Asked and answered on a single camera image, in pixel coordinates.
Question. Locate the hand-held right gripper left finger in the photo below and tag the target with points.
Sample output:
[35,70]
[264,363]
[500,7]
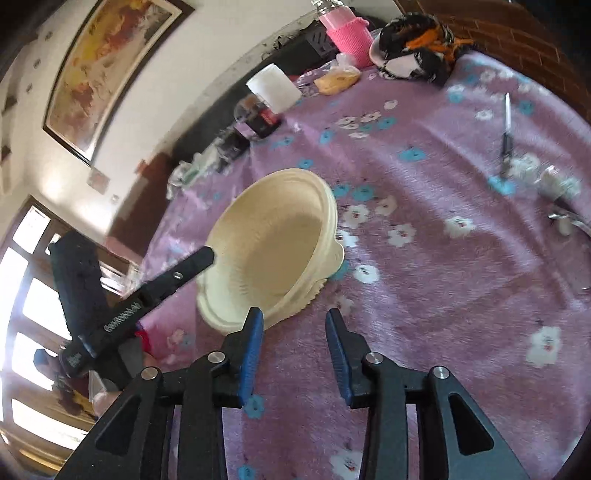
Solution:
[251,355]

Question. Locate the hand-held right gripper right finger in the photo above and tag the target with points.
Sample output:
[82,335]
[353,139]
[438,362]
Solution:
[339,360]

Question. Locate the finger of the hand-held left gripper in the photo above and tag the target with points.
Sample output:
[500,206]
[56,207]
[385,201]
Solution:
[184,272]

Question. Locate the cream plastic bowl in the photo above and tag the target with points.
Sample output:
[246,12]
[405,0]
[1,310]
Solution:
[277,240]

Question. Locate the wooden glass door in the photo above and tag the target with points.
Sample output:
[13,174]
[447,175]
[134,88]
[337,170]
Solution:
[27,277]

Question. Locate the purple floral tablecloth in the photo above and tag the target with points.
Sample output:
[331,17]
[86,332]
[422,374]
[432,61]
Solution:
[438,300]

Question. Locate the black sofa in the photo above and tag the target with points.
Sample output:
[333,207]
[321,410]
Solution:
[207,115]

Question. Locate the dark drink bottle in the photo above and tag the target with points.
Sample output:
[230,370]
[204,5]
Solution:
[261,117]

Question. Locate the white jar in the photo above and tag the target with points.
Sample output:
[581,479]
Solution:
[277,85]

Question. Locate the yellow food bag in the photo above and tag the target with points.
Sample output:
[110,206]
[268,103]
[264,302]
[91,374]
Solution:
[337,81]

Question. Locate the metal utensil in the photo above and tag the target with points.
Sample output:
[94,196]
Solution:
[570,219]

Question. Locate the knife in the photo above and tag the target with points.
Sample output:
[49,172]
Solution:
[506,143]

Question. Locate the small white object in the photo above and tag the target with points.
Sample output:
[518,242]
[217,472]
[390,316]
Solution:
[558,182]

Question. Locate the pink bottle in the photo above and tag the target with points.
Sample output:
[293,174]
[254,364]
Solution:
[346,37]

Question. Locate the black and white knit cloth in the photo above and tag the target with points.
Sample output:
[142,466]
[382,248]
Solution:
[415,60]

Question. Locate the small wall plaque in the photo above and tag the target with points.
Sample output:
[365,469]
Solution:
[99,180]

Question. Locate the framed wall painting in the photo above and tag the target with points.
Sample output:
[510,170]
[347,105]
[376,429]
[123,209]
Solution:
[106,69]

